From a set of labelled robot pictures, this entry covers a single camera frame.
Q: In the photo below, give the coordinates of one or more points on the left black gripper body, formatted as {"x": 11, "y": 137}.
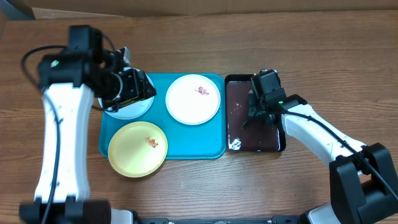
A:
{"x": 132, "y": 88}

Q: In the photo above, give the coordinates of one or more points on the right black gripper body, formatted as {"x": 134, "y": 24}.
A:
{"x": 257, "y": 104}

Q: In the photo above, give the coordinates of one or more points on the white pink plate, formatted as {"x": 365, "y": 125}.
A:
{"x": 193, "y": 99}

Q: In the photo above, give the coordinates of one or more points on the yellow plate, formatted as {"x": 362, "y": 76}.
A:
{"x": 137, "y": 149}

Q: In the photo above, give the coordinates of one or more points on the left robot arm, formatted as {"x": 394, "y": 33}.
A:
{"x": 69, "y": 81}

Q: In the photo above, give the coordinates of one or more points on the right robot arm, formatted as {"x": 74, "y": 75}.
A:
{"x": 363, "y": 179}

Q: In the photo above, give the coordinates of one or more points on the black water tray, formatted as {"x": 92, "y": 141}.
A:
{"x": 257, "y": 136}

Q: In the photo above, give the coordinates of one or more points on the teal plastic tray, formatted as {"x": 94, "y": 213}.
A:
{"x": 204, "y": 141}

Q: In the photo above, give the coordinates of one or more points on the brown cardboard backdrop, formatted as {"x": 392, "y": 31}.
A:
{"x": 197, "y": 7}

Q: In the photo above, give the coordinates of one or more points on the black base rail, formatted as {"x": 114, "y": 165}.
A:
{"x": 283, "y": 219}

